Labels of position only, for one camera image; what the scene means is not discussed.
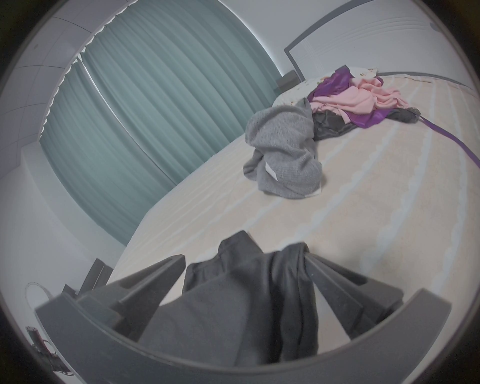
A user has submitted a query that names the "black chest of drawers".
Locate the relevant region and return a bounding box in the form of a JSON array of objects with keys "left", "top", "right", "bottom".
[{"left": 62, "top": 258, "right": 113, "bottom": 297}]

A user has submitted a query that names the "black T-shirt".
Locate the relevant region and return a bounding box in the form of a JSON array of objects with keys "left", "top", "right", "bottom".
[{"left": 139, "top": 230, "right": 319, "bottom": 368}]

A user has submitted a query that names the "black glossy garment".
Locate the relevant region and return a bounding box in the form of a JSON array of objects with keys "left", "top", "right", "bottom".
[{"left": 311, "top": 107, "right": 421, "bottom": 142}]

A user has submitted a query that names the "grey garment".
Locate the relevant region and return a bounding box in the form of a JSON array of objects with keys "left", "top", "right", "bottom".
[{"left": 243, "top": 103, "right": 325, "bottom": 199}]

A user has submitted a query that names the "pink garment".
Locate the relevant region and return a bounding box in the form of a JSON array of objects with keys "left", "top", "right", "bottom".
[{"left": 311, "top": 77, "right": 409, "bottom": 117}]

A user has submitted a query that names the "blue-green curtain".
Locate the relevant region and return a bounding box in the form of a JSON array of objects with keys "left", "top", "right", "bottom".
[
  {"left": 39, "top": 62, "right": 177, "bottom": 246},
  {"left": 80, "top": 0, "right": 289, "bottom": 184}
]

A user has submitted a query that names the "white printed pillow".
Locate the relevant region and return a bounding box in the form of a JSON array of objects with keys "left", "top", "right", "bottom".
[{"left": 272, "top": 65, "right": 379, "bottom": 109}]

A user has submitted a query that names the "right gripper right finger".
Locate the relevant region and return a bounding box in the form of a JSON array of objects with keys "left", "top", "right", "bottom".
[{"left": 305, "top": 254, "right": 404, "bottom": 340}]

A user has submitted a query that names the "bed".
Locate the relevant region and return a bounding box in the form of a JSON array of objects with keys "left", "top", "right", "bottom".
[{"left": 109, "top": 0, "right": 480, "bottom": 355}]

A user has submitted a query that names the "purple garment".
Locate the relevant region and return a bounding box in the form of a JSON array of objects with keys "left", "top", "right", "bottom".
[{"left": 307, "top": 65, "right": 480, "bottom": 169}]

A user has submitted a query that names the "grey bedside table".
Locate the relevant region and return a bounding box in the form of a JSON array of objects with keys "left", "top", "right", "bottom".
[{"left": 275, "top": 70, "right": 299, "bottom": 91}]

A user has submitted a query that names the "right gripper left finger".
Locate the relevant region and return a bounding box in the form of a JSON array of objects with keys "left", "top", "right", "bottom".
[{"left": 77, "top": 254, "right": 187, "bottom": 342}]

